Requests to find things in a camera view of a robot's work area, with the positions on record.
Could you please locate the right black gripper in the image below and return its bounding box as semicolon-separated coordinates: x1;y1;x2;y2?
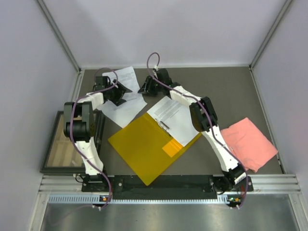
138;77;163;98

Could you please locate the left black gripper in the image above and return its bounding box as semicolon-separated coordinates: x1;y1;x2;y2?
105;79;131;106

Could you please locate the printed paper sheet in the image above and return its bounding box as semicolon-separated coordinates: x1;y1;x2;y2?
147;96;198;146

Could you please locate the yellow plastic folder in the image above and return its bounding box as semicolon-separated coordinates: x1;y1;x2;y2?
108;113;201;186

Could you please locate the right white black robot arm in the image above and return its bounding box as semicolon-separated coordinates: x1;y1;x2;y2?
138;66;248;191

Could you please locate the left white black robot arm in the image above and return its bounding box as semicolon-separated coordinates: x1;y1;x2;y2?
64;76;132;191

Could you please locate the white paper stack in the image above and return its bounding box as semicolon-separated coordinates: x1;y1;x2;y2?
98;66;147;128

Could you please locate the black framed wooden tray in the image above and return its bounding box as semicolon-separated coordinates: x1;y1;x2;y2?
39;110;106;173

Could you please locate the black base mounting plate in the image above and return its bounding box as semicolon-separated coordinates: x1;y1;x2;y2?
81;174;255;200

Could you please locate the pink cloth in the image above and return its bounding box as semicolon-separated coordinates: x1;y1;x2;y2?
221;117;278;173

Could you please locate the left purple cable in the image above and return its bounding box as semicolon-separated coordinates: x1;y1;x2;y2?
47;68;120;226

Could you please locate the grey slotted cable duct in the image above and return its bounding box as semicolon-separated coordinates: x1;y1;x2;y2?
48;194;235;205

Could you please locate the left aluminium frame post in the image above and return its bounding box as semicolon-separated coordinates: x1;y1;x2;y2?
35;0;81;73

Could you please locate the aluminium frame post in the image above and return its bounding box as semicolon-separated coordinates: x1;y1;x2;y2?
249;0;294;71
35;0;81;73

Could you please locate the right aluminium frame post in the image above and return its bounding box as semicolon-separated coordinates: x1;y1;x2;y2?
249;0;294;71

